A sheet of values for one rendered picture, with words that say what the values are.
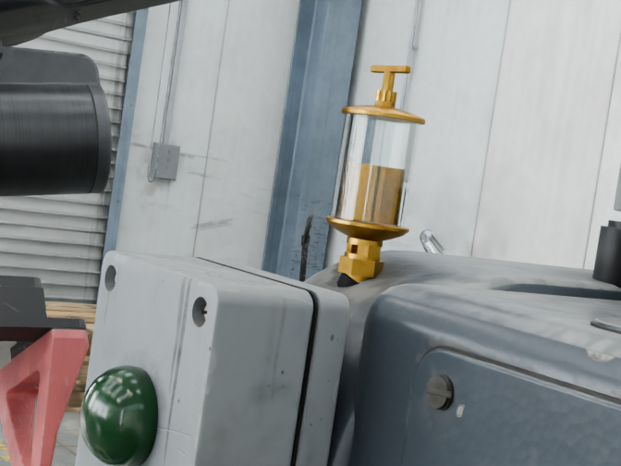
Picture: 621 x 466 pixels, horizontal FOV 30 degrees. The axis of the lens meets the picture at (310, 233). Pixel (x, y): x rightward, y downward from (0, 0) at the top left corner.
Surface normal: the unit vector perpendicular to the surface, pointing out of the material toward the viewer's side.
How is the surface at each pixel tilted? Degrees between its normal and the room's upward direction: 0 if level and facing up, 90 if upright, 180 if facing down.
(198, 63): 90
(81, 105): 57
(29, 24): 147
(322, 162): 90
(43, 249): 87
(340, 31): 90
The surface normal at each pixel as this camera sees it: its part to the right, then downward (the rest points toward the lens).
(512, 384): -0.82, -0.09
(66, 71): 0.38, -0.29
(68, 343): 0.64, -0.03
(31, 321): 0.61, -0.39
